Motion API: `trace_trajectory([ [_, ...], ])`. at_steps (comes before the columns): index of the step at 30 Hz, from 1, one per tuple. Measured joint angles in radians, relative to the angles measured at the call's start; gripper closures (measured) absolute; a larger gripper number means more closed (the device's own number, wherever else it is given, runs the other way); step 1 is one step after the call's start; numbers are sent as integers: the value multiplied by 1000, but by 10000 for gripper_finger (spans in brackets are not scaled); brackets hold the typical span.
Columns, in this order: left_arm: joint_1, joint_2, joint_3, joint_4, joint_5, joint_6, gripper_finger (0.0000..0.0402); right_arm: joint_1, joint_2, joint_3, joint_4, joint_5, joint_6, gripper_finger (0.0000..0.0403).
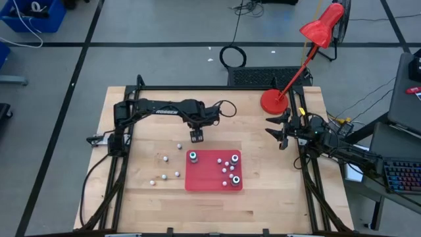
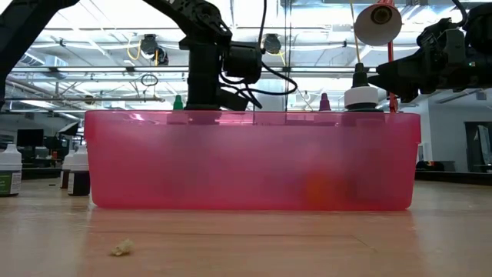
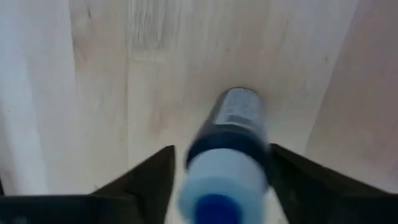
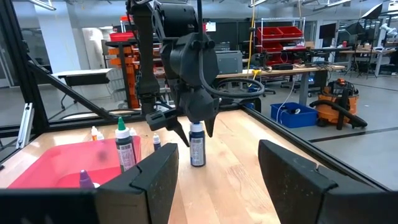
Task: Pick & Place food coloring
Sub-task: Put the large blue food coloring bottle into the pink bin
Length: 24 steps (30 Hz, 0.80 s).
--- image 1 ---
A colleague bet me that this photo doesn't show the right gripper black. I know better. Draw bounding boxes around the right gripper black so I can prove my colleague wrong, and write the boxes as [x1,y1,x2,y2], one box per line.
[264,108,302,151]

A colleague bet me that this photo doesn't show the thin black floor cables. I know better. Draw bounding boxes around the thin black floor cables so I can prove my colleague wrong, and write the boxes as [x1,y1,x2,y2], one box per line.
[332,77,397,122]

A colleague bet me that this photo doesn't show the backlit rainbow keyboard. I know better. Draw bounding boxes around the backlit rainbow keyboard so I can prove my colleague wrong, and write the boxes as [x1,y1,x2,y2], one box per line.
[383,157,421,195]

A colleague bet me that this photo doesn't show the yellow plug connector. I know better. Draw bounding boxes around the yellow plug connector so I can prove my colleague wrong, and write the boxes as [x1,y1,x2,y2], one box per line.
[328,115,351,126]

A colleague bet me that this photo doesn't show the black perforated panel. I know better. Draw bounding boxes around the black perforated panel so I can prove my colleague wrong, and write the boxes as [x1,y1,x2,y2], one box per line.
[227,66,313,88]

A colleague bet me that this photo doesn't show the grey side table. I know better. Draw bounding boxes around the grey side table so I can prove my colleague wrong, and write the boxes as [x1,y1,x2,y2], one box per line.
[387,52,421,134]

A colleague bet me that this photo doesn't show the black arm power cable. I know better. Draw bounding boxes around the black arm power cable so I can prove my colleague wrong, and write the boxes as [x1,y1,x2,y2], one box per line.
[78,153,111,228]

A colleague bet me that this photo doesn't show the black box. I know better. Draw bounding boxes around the black box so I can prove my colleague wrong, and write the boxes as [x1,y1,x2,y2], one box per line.
[409,49,421,83]

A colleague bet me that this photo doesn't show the black floor fan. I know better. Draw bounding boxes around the black floor fan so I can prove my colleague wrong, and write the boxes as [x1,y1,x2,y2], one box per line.
[330,0,352,63]

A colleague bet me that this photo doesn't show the blue storage bin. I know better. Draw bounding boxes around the blue storage bin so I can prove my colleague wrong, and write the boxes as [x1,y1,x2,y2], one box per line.
[0,0,67,34]

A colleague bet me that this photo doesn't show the grey desk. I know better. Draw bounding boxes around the grey desk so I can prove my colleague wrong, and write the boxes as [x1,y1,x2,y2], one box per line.
[341,121,421,215]

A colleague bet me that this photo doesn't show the tangled black cable bundle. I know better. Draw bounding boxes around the tangled black cable bundle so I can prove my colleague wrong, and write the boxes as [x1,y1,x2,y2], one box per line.
[230,0,266,18]

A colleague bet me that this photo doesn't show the black coiled floor cable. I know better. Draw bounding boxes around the black coiled floor cable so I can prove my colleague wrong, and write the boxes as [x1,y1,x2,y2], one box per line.
[219,0,247,69]

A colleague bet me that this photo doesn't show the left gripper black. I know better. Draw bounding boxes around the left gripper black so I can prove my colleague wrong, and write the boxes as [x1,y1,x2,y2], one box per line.
[187,110,221,144]

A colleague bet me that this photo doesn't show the red desk lamp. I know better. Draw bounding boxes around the red desk lamp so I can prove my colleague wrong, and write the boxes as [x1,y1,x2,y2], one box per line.
[260,2,345,115]

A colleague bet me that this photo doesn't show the red translucent plastic bin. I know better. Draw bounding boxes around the red translucent plastic bin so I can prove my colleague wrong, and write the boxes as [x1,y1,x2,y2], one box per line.
[184,149,243,192]

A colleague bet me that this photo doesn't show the white cable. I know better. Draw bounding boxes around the white cable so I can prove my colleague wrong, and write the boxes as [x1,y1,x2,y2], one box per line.
[0,0,44,49]

